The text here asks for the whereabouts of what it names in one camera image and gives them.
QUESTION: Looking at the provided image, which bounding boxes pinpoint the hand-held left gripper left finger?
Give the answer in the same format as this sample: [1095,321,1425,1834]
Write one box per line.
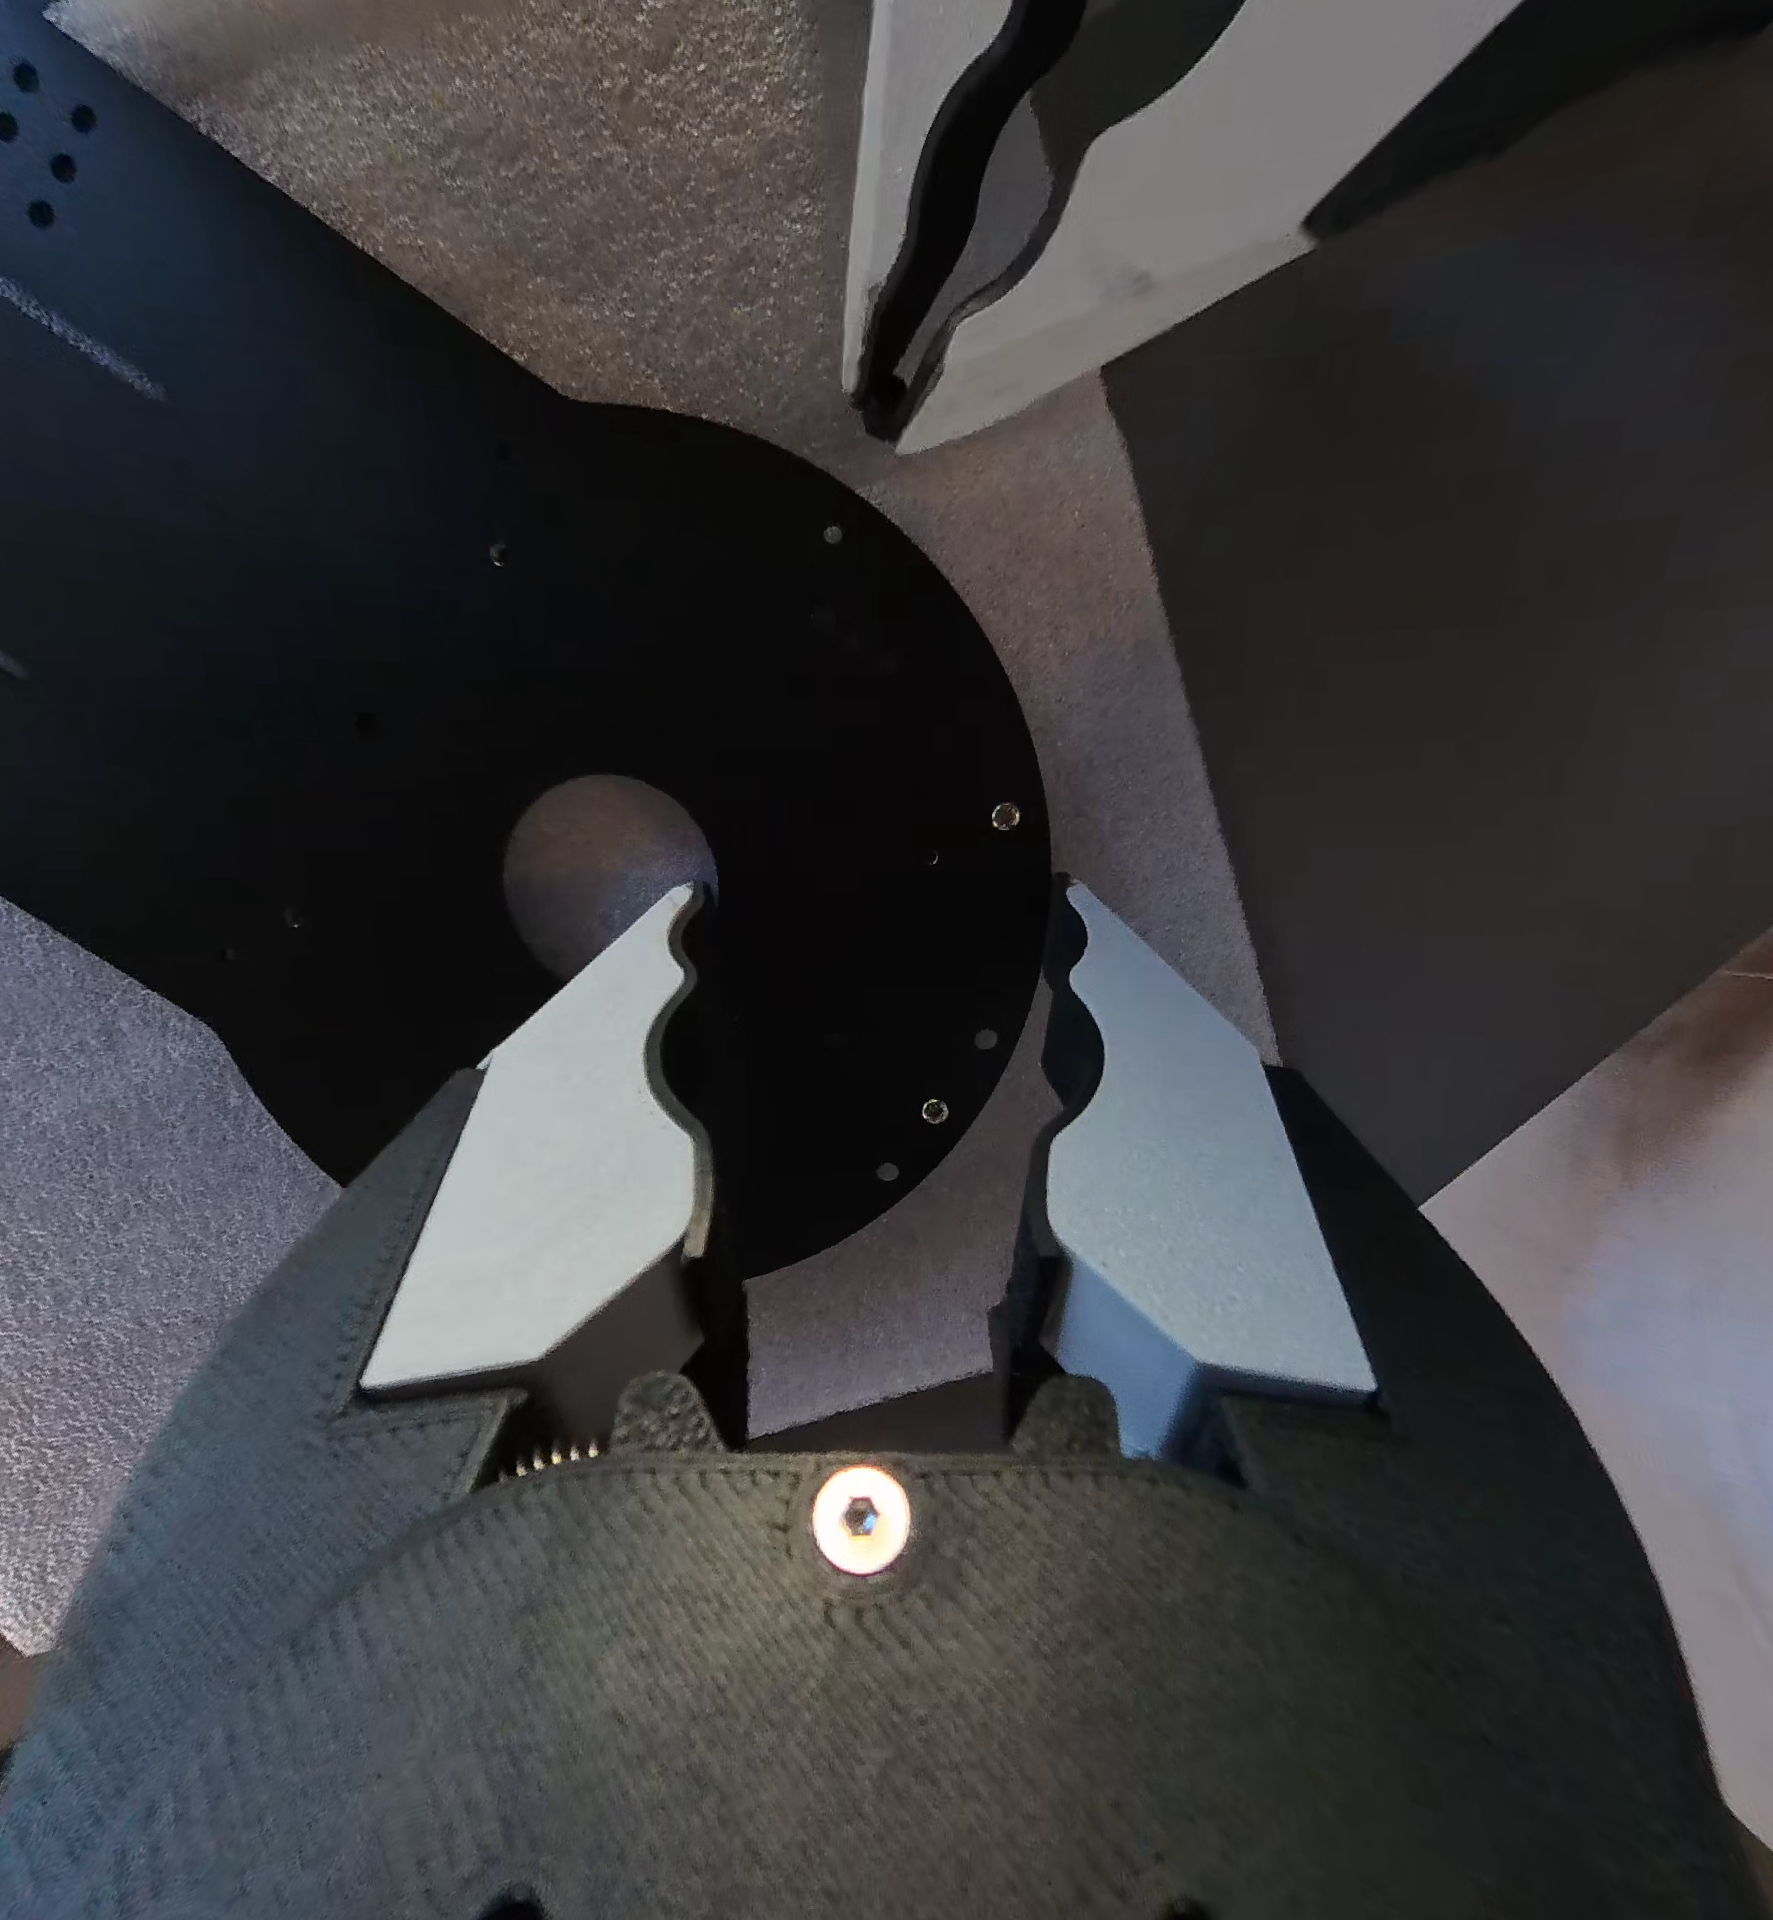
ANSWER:
[355,878,749,1448]

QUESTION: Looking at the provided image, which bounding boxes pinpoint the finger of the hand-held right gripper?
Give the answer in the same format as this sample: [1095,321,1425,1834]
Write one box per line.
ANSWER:
[893,0,1536,456]
[842,0,1090,444]

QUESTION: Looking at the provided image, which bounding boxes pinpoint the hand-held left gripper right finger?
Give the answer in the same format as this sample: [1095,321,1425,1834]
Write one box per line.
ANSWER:
[988,876,1383,1456]

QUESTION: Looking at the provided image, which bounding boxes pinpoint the grey foam sheet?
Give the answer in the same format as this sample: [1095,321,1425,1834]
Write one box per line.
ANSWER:
[0,0,1278,1653]

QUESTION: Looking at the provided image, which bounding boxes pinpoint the black metal base plate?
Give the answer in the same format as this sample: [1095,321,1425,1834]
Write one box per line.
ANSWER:
[0,0,1056,1286]

